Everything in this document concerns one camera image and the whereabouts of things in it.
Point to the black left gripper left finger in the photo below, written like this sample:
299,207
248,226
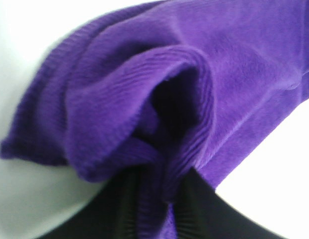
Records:
127,208

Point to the purple towel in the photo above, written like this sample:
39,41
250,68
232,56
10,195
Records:
163,86

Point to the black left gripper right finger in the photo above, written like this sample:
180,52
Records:
262,204

